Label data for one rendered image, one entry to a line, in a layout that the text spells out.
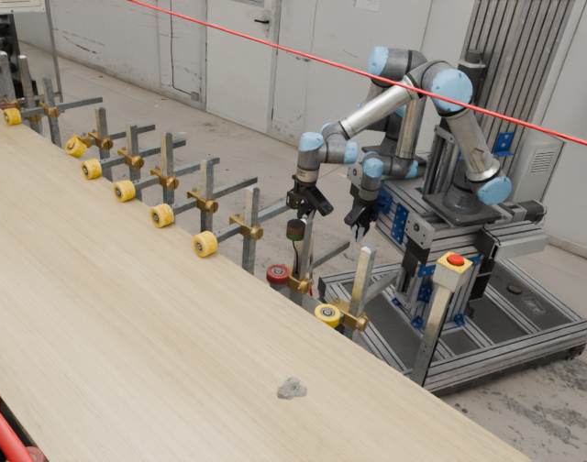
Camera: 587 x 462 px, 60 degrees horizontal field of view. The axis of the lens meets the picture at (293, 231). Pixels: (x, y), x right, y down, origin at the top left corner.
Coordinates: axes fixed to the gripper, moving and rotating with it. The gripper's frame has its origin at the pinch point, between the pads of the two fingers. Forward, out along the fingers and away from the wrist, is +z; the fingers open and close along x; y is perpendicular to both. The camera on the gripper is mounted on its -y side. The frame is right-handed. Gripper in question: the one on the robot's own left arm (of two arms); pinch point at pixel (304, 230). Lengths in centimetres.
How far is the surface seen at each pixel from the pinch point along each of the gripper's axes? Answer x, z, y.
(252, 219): 8.7, 0.3, 17.7
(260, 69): -236, 37, 254
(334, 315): 18.1, 9.9, -29.1
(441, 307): 10, -7, -57
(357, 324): 10.3, 15.6, -33.5
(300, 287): 10.1, 15.1, -8.7
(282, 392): 52, 10, -38
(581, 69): -259, -26, -12
